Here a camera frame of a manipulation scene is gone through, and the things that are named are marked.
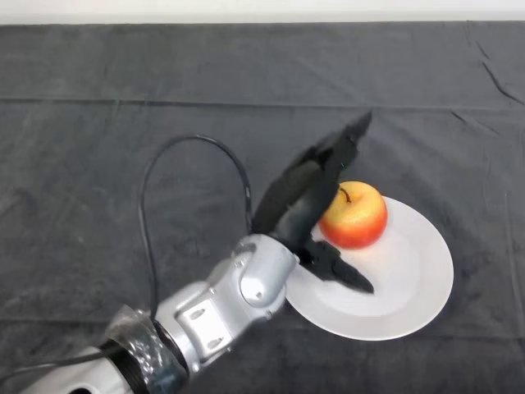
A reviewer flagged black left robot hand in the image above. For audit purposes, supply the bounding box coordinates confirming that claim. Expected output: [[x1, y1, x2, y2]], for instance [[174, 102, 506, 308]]
[[251, 111, 376, 295]]

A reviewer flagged red yellow apple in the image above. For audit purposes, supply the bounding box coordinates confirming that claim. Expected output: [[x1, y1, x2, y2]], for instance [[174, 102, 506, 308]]
[[318, 181, 389, 250]]

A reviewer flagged white round plate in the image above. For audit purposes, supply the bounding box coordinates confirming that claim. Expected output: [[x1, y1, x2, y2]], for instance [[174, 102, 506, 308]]
[[285, 195, 455, 341]]

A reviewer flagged black table cloth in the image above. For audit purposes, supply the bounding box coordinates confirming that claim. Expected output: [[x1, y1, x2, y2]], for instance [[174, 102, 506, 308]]
[[0, 22, 525, 394]]

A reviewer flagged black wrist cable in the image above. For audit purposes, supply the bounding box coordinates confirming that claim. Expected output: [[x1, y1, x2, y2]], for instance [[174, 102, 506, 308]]
[[0, 135, 253, 381]]

